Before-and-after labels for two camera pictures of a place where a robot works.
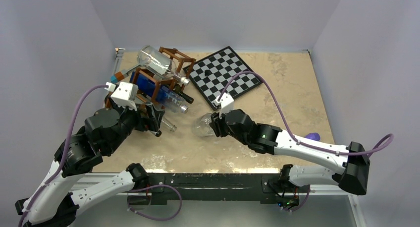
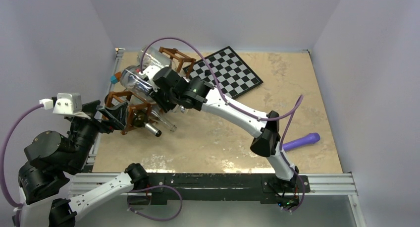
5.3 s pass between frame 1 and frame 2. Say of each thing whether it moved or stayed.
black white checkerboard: stayed
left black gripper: moved
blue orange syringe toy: stayed
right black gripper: moved
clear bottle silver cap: stayed
